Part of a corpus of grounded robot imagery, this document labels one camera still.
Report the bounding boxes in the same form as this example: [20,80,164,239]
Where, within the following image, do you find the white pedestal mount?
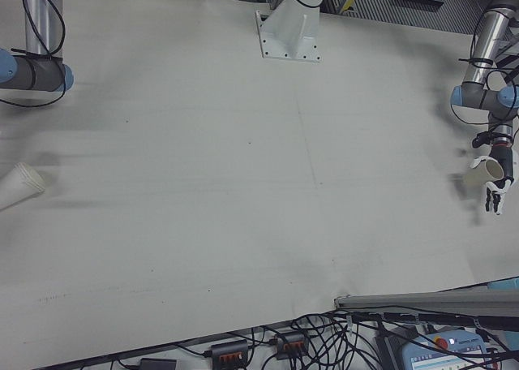
[255,0,332,64]

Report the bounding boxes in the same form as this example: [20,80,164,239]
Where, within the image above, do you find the aluminium extrusion beam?
[334,285,519,319]

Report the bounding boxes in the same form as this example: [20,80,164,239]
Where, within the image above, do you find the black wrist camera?
[471,129,496,148]

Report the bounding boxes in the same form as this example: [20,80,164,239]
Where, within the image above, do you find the black cable duct bar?
[351,309,519,333]

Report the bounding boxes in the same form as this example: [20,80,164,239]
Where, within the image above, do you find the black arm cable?
[0,0,68,109]
[448,4,519,127]

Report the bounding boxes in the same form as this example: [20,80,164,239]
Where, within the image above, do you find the light blue teach pendant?
[399,328,506,370]

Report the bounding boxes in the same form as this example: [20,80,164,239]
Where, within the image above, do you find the dark grey power adapter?
[139,357,178,370]

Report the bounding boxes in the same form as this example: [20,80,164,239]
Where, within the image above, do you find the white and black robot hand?
[470,145,519,217]

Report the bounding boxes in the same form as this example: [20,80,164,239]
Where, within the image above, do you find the small thick-walled white cup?
[463,157,506,187]

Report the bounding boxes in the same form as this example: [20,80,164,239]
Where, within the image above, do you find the dark grey pendant holder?
[373,332,410,370]

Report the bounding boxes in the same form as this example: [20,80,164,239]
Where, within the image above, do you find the large white paper cup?
[0,161,46,212]

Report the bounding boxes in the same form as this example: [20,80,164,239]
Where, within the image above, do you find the black USB hub orange ports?
[204,338,251,366]
[269,331,310,359]

